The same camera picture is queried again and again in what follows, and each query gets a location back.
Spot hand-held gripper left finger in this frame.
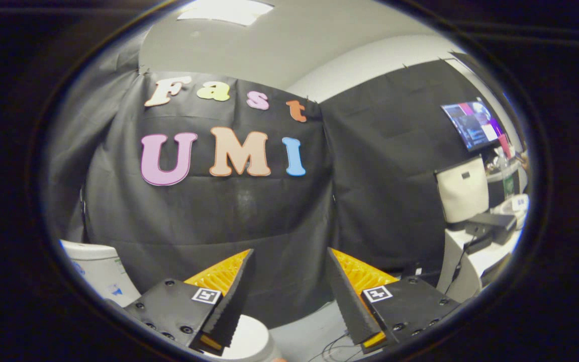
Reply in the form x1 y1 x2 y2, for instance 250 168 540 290
123 248 255 357

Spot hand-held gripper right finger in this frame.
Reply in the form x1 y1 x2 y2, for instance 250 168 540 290
327 247 461 354

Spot white toilet lid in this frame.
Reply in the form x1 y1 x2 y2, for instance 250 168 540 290
204 314 276 360

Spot white toilet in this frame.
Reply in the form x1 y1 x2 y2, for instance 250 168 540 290
60 240 142 308

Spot black backdrop cloth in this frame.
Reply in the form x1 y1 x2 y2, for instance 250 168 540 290
46 50 502 328

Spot white side table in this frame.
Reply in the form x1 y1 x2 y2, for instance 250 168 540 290
438 225 524 303

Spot black case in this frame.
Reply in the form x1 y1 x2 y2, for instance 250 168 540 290
464 212 518 248

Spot clear plastic bottle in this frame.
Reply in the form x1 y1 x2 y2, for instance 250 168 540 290
499 150 517 200

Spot tangled floor cables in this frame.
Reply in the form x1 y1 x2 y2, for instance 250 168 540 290
309 329 368 362

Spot wall monitor screen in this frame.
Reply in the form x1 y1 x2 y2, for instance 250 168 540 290
441 100 505 152

